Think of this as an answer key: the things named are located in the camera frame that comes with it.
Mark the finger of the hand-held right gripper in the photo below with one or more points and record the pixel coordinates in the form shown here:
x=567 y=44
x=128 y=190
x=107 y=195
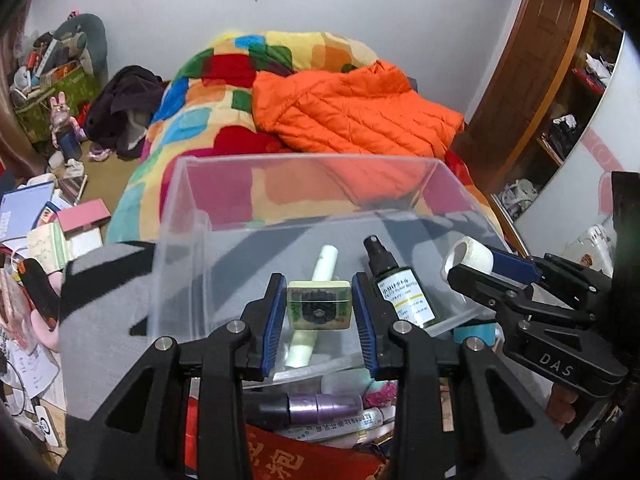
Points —
x=480 y=285
x=515 y=266

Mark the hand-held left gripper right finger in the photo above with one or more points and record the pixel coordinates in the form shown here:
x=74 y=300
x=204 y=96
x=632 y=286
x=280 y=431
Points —
x=364 y=330

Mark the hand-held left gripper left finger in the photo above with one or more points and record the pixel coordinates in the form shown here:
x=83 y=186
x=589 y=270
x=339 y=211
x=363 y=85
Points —
x=270 y=330

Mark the white tape roll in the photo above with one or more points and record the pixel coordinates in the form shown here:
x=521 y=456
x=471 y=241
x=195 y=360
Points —
x=470 y=257

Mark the teal tape roll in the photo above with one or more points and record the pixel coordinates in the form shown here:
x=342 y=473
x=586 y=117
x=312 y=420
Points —
x=472 y=333

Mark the black spray bottle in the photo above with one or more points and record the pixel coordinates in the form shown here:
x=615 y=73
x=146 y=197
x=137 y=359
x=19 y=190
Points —
x=400 y=290

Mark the pale green tube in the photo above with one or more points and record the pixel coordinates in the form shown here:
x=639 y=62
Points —
x=326 y=265

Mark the purple bottle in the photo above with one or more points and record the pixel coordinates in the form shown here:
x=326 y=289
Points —
x=320 y=405

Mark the silver printed tube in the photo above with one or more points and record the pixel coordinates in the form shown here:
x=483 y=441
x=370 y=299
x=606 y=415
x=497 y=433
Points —
x=340 y=422

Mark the red gold pouch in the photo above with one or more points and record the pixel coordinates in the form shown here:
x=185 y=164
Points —
x=300 y=455

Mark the clear plastic box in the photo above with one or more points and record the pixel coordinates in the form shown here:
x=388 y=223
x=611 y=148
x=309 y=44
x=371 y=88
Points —
x=225 y=200

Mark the person's right hand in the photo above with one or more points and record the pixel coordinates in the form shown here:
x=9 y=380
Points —
x=565 y=407

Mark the white pink panel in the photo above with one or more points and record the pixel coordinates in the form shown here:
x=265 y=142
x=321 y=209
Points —
x=575 y=185

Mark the wooden shelf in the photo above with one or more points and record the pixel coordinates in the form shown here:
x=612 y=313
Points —
x=575 y=110

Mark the pink box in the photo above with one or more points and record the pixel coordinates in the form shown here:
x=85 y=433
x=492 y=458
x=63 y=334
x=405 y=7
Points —
x=82 y=212

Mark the orange down jacket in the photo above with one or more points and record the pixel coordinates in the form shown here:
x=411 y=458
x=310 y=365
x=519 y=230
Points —
x=350 y=105

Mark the colourful patchwork blanket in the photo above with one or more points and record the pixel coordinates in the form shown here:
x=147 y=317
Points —
x=225 y=110

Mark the dark clothes pile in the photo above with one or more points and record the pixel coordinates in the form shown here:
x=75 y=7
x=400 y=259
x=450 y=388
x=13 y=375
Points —
x=125 y=105

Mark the blue book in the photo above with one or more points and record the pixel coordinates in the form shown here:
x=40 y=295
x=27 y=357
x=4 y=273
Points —
x=25 y=210

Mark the pink rabbit toy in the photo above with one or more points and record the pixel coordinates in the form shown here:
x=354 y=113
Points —
x=62 y=110

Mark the green basket of clutter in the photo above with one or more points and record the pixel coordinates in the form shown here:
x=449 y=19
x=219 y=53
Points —
x=65 y=95

